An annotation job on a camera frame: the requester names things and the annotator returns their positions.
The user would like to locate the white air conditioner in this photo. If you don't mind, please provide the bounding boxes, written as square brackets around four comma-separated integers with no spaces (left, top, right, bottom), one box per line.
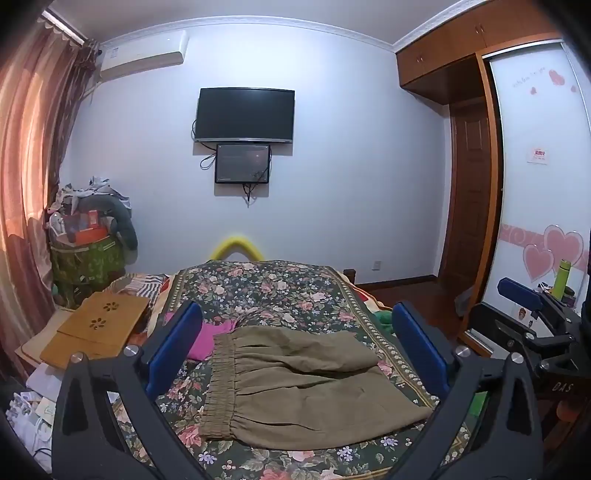
[98,30,191,84]

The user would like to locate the green floral bag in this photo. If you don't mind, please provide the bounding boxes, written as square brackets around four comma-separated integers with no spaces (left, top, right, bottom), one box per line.
[50,235,126,308]

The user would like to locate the yellow foam tube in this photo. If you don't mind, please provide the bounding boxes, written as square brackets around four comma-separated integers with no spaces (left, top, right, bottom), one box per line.
[210,236,266,263]

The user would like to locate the striped cloth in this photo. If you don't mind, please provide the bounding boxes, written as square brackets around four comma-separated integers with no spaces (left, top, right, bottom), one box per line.
[122,273,164,296]

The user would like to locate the wooden lap desk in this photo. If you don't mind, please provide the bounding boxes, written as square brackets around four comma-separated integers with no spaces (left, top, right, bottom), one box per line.
[39,292,151,370]

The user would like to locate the green bottle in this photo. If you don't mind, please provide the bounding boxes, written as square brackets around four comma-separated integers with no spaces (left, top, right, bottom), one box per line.
[553,259,572,298]

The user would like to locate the colourful plush blanket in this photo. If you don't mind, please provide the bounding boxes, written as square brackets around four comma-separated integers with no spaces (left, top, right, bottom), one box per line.
[344,272,399,334]

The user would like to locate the orange box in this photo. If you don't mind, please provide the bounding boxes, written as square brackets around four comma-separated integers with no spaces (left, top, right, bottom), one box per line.
[74,228,110,244]

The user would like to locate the wooden overhead cabinet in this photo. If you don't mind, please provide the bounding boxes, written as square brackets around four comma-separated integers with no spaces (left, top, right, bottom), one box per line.
[396,0,561,104]

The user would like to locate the wooden wardrobe with sliding door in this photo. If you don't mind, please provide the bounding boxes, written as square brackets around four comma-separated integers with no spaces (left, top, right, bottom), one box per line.
[480,39,591,333]

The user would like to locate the small black monitor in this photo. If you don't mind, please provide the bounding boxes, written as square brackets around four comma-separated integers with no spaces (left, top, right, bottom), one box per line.
[215,143,271,184]

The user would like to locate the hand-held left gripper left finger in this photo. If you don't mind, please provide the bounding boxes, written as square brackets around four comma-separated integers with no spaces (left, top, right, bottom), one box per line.
[51,300,208,480]

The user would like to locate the pile of clothes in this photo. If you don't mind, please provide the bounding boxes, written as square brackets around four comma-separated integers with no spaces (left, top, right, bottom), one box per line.
[46,175,134,245]

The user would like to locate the floral bedspread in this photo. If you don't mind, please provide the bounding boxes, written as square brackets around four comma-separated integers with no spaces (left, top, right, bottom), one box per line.
[111,259,472,480]

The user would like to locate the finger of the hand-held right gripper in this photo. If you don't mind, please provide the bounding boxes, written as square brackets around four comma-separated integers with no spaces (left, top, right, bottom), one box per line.
[498,277,583,326]
[466,302,580,357]

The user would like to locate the pink cloth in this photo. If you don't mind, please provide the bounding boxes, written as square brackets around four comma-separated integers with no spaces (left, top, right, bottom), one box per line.
[165,311,237,361]

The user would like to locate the pile of white papers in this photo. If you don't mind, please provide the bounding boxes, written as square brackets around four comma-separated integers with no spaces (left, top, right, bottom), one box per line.
[9,364,121,462]

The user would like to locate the brown wooden door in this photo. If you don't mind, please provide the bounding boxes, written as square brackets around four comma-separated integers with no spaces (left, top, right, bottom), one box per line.
[448,99,492,289]

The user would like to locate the olive green pants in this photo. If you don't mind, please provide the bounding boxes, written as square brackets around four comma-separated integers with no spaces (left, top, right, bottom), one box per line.
[201,325,437,448]

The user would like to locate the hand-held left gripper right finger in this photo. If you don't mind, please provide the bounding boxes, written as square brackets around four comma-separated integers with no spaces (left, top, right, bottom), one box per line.
[392,302,546,480]

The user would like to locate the black wall television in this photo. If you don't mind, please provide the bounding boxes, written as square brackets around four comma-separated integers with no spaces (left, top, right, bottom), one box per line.
[194,88,296,144]

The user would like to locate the pink curtain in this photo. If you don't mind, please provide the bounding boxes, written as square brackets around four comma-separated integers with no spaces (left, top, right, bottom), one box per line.
[0,14,100,384]

